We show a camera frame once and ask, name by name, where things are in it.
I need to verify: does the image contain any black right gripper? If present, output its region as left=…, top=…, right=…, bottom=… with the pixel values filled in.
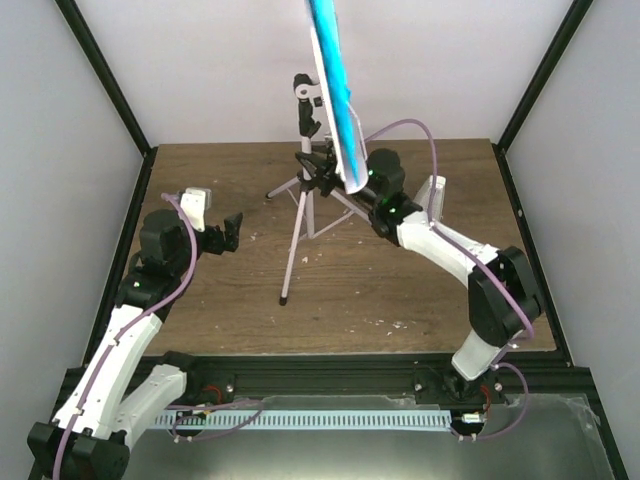
left=296, top=146, right=380, bottom=209

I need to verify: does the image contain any white metronome body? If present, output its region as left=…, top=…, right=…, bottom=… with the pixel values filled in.
left=414, top=175, right=446, bottom=221

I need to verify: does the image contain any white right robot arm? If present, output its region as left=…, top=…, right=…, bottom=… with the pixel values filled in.
left=354, top=148, right=543, bottom=403

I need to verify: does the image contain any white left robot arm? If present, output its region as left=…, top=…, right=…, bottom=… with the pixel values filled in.
left=27, top=209, right=243, bottom=479

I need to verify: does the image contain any white perforated stand tray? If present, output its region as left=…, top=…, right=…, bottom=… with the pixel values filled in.
left=308, top=0, right=371, bottom=196

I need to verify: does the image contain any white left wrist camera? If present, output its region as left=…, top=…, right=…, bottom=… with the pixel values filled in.
left=179, top=187, right=212, bottom=232

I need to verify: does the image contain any black left table rail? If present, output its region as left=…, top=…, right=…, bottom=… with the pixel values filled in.
left=64, top=146, right=159, bottom=382

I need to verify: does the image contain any light blue slotted cable duct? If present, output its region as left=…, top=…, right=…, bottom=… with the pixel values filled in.
left=178, top=410, right=452, bottom=431

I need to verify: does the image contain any black left corner post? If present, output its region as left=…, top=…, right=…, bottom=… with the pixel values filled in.
left=55, top=0, right=153, bottom=158

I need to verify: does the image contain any black corner post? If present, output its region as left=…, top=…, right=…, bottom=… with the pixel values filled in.
left=497, top=0, right=593, bottom=152
left=55, top=0, right=153, bottom=158

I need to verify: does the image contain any black right corner post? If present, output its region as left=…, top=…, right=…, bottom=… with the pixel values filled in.
left=497, top=0, right=593, bottom=152

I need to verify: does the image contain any black front mounting rail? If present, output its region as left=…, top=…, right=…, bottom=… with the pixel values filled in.
left=64, top=352, right=591, bottom=406

